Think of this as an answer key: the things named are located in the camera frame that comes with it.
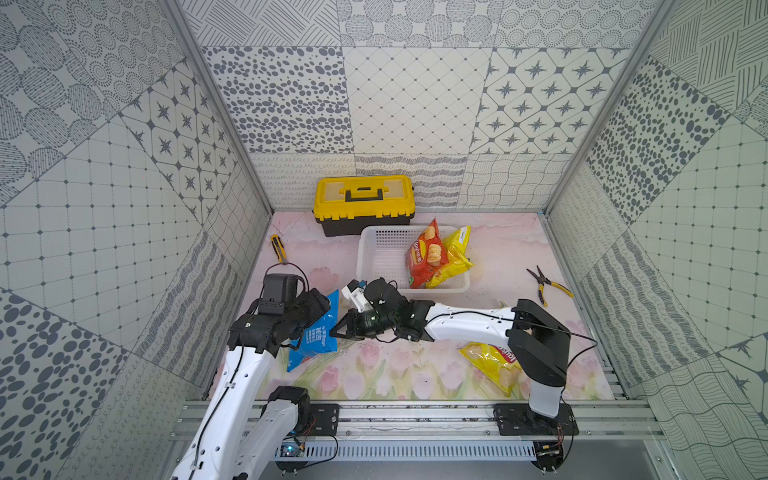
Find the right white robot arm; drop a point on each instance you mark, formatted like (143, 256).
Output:
(538, 341)

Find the yellow black toolbox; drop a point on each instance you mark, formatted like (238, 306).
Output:
(347, 205)

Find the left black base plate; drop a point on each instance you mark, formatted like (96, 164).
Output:
(322, 420)

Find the white plastic basket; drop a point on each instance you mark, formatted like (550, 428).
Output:
(382, 253)

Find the blue chips bag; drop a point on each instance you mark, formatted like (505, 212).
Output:
(317, 338)

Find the yellow Lay's chips bag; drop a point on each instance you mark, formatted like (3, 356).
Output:
(499, 365)

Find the yellow black utility knife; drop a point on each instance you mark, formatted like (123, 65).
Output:
(279, 249)

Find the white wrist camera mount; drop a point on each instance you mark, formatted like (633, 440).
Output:
(354, 293)

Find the red chips bag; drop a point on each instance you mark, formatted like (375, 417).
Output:
(425, 256)

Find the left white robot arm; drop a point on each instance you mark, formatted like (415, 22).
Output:
(221, 448)

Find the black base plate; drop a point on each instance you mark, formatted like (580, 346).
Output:
(322, 420)
(517, 419)

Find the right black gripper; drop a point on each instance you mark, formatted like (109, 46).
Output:
(352, 327)

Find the aluminium mounting rail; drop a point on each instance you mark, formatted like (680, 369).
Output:
(442, 431)

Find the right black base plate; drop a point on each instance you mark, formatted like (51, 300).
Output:
(517, 419)

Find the yellow handled pliers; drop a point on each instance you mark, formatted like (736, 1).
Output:
(543, 281)

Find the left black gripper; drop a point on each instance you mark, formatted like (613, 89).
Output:
(313, 306)

